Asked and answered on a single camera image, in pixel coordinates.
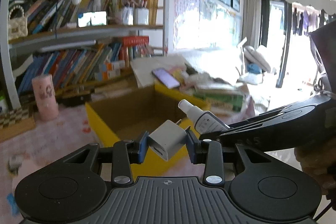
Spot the white spray bottle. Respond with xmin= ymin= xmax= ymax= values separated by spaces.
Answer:
xmin=178 ymin=100 xmax=230 ymax=135

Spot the white USB charger cube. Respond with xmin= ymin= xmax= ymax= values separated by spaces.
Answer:
xmin=148 ymin=120 xmax=187 ymax=161

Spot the yellow cardboard box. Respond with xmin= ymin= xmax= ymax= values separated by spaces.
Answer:
xmin=85 ymin=84 xmax=210 ymax=178

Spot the green book stack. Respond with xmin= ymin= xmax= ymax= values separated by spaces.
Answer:
xmin=194 ymin=83 xmax=246 ymax=112

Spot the pink checkered tablecloth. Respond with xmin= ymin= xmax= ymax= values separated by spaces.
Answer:
xmin=0 ymin=101 xmax=289 ymax=224

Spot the purple smartphone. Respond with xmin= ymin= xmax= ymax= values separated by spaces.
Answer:
xmin=151 ymin=68 xmax=181 ymax=89

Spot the pink cylindrical cup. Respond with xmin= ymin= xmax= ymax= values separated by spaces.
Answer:
xmin=32 ymin=74 xmax=59 ymax=121

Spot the wooden chessboard box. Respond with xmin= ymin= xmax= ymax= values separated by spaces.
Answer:
xmin=0 ymin=107 xmax=36 ymax=142

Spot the grey window curtain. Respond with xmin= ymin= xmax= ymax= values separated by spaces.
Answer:
xmin=242 ymin=0 xmax=261 ymax=50

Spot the wooden bookshelf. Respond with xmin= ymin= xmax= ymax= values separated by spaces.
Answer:
xmin=1 ymin=0 xmax=163 ymax=110

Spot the white quilted handbag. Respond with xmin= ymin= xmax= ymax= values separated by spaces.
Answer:
xmin=7 ymin=5 xmax=28 ymax=40

